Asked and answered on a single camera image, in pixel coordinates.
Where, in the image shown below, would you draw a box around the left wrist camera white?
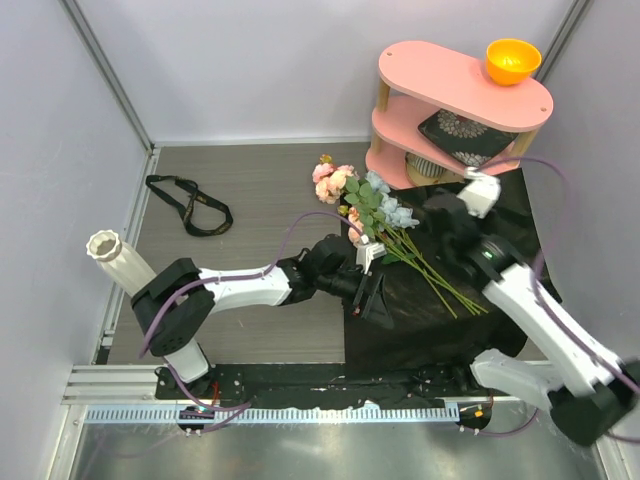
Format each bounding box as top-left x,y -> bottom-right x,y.
355,235 -> 387,275

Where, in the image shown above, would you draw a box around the black floral square plate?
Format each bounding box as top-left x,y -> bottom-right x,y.
418,109 -> 517,167

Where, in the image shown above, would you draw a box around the aluminium frame rail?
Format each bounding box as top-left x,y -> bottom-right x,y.
58,0 -> 162,406

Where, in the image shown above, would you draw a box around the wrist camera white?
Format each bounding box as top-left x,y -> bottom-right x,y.
457,167 -> 501,219
355,235 -> 387,275

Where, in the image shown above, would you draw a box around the white ribbed vase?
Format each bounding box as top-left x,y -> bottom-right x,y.
86,230 -> 156,297

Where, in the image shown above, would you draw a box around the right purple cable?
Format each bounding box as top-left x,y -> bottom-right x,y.
469,155 -> 640,441

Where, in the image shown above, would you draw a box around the pink three-tier shelf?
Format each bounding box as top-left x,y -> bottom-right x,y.
365,41 -> 554,190

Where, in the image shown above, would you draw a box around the purple cable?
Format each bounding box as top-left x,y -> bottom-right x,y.
469,155 -> 640,441
139,211 -> 369,434

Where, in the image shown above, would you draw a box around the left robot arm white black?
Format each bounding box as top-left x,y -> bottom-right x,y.
131,235 -> 394,399

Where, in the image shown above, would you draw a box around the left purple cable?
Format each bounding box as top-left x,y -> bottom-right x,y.
139,211 -> 369,434

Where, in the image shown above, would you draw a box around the black wrapping paper sheet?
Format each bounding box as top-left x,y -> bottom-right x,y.
339,167 -> 564,389

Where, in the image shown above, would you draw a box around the blue hydrangea stem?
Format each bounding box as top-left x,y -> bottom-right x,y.
364,170 -> 489,314

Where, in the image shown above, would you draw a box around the pink rose stem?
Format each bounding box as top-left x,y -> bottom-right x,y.
338,202 -> 459,319
312,154 -> 489,316

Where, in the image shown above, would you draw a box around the orange plastic bowl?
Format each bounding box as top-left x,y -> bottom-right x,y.
486,38 -> 542,86

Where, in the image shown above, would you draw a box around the white slotted cable duct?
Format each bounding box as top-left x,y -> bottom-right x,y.
85,403 -> 459,425

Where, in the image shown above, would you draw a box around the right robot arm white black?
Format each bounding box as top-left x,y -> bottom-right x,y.
423,189 -> 639,446

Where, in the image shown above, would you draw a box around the black ribbon with gold lettering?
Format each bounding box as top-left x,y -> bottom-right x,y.
144,173 -> 235,237

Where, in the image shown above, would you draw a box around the beige ceramic bowl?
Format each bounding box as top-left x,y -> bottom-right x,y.
405,152 -> 456,186

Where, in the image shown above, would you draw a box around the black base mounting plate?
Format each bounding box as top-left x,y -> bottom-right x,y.
186,363 -> 492,410

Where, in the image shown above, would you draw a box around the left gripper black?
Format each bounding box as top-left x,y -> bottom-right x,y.
316,267 -> 394,329

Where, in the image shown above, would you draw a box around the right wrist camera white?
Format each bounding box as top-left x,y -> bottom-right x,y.
457,167 -> 501,219

